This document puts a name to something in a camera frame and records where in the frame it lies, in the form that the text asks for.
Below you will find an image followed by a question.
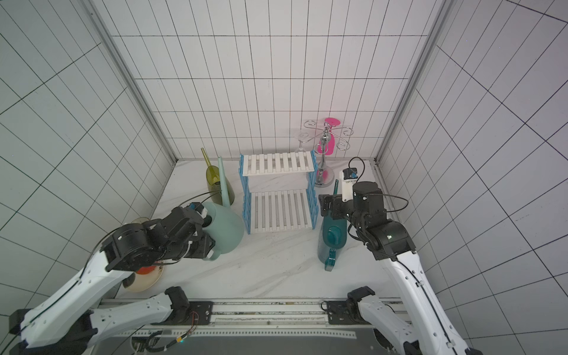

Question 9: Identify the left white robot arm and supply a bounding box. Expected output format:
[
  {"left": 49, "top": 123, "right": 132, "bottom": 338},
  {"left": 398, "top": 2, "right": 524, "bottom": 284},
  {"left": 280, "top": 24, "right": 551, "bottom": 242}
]
[{"left": 4, "top": 203, "right": 215, "bottom": 354}]

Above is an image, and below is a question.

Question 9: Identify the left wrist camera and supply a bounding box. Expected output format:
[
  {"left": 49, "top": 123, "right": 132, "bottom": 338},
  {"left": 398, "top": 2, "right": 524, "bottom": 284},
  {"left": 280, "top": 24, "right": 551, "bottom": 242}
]
[{"left": 187, "top": 202, "right": 208, "bottom": 219}]

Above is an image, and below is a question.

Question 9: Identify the olive green watering can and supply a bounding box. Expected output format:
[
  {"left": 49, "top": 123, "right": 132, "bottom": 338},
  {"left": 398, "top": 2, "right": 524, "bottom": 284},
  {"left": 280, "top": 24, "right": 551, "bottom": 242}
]
[{"left": 201, "top": 147, "right": 223, "bottom": 205}]

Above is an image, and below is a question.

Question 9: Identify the chrome glass holder stand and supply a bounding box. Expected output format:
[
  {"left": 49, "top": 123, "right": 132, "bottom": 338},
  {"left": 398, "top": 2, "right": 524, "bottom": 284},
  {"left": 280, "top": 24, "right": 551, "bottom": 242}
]
[{"left": 297, "top": 117, "right": 353, "bottom": 187}]

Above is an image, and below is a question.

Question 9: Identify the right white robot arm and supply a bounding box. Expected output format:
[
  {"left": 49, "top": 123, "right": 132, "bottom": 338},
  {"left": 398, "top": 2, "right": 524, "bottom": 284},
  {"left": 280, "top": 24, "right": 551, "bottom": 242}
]
[{"left": 319, "top": 181, "right": 479, "bottom": 354}]

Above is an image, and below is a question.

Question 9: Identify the pink glass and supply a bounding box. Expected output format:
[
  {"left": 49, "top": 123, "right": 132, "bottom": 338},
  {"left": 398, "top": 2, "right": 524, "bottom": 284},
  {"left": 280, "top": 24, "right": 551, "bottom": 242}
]
[{"left": 317, "top": 117, "right": 340, "bottom": 156}]

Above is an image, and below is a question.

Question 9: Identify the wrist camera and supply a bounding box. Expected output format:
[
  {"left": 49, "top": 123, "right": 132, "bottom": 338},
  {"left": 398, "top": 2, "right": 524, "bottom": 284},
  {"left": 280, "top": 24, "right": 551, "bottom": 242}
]
[
  {"left": 341, "top": 167, "right": 359, "bottom": 202},
  {"left": 187, "top": 202, "right": 208, "bottom": 219}
]

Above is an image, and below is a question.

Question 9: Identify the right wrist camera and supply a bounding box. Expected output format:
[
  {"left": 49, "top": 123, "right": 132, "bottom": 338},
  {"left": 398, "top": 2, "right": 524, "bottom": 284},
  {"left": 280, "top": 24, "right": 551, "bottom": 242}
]
[{"left": 341, "top": 167, "right": 359, "bottom": 202}]

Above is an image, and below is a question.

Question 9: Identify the metal base rail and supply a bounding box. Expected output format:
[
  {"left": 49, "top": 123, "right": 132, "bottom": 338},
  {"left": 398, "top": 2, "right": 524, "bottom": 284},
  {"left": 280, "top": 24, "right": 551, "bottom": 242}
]
[{"left": 92, "top": 296, "right": 414, "bottom": 340}]

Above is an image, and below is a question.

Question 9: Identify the blue white slatted shelf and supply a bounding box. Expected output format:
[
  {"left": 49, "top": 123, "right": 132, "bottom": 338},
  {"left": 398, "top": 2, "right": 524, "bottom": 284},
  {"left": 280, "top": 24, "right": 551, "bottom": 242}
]
[{"left": 239, "top": 151, "right": 319, "bottom": 235}]

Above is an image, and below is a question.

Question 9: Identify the light green watering can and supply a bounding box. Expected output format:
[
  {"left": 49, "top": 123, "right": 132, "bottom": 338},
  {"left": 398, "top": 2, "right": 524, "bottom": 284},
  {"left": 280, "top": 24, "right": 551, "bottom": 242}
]
[{"left": 204, "top": 157, "right": 245, "bottom": 261}]

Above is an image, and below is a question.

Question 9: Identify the clear wine glass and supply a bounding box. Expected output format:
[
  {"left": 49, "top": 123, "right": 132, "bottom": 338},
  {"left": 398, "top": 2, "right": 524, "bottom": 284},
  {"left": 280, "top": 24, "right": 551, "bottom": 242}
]
[{"left": 295, "top": 131, "right": 311, "bottom": 152}]

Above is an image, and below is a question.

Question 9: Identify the dark teal watering can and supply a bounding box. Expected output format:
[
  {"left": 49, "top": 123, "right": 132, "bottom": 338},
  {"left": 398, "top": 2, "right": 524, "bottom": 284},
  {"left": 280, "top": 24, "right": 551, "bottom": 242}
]
[{"left": 318, "top": 180, "right": 347, "bottom": 272}]

